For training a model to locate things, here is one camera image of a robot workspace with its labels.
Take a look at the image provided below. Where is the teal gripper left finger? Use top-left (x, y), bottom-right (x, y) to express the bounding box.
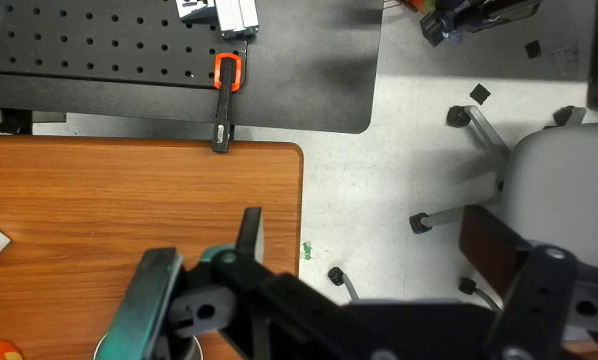
top-left (103, 248), bottom-right (181, 347)

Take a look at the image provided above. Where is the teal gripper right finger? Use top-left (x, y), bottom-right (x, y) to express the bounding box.
top-left (236, 207), bottom-right (263, 261)

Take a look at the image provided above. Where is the black perforated mounting board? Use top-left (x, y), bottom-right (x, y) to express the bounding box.
top-left (0, 0), bottom-right (383, 134)

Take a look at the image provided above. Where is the orange handled black clamp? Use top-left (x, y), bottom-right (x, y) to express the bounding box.
top-left (212, 51), bottom-right (241, 154)

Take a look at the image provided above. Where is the grey office chair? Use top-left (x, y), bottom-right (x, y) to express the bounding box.
top-left (408, 104), bottom-right (598, 315)

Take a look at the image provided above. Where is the silver metal bowl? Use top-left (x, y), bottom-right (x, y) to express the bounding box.
top-left (92, 336), bottom-right (203, 360)

